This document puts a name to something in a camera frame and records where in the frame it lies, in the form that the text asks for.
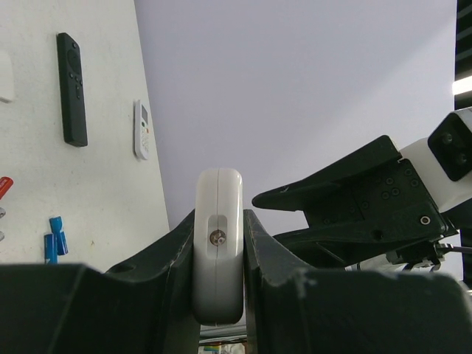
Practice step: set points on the black remote control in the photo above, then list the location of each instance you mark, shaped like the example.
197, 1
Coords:
71, 91

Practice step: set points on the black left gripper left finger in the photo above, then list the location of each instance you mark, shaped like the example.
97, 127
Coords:
141, 305

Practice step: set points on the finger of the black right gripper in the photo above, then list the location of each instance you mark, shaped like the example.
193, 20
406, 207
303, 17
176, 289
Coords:
303, 194
334, 246

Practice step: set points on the small white remote control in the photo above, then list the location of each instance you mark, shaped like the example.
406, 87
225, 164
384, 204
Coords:
141, 131

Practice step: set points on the white battery cover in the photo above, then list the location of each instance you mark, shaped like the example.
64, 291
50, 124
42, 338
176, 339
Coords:
7, 88

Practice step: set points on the blue battery right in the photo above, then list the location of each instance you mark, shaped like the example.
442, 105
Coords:
56, 225

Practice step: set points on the white red-faced remote control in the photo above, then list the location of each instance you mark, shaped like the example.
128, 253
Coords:
217, 270

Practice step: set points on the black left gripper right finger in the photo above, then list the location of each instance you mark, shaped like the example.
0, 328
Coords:
292, 307

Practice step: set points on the blue battery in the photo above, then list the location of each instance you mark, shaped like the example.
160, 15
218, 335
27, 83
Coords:
56, 225
50, 249

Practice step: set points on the blue battery left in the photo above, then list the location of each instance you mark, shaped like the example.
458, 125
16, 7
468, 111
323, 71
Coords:
50, 249

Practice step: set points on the red battery on table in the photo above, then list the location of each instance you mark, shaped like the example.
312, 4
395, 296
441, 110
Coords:
5, 184

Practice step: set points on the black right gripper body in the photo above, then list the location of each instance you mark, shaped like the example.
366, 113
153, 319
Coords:
392, 200

